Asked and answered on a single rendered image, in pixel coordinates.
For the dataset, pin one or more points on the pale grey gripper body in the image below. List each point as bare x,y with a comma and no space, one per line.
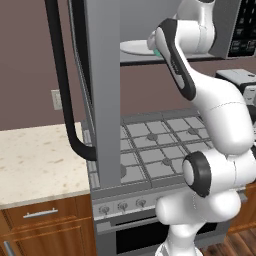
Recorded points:
153,40

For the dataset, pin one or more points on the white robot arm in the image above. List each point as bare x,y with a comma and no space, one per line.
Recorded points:
223,120

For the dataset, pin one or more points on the white microwave turntable plate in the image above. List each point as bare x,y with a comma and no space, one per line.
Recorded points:
135,47

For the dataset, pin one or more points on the grey microwave oven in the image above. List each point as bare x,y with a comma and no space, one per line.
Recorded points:
220,30

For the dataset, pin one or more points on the grey microwave door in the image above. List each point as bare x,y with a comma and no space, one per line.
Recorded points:
105,100

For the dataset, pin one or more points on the white and black toaster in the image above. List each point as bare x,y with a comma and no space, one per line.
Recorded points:
238,78

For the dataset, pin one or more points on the grey stove with hob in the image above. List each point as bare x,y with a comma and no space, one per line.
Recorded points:
153,146

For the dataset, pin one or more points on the grey stove knob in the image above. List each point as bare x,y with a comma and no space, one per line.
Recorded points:
104,209
122,206
141,202

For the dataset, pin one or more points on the brown wooden cupboard run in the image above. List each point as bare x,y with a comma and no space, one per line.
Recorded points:
248,213

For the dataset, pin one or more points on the black oven door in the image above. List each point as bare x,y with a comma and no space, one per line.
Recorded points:
136,238

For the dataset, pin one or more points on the brown wooden drawer front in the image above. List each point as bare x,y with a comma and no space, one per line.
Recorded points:
43,211

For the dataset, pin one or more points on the brown wooden cupboard door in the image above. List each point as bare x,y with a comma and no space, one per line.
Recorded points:
50,241

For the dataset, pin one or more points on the white wall outlet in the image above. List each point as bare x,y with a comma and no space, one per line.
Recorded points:
57,99

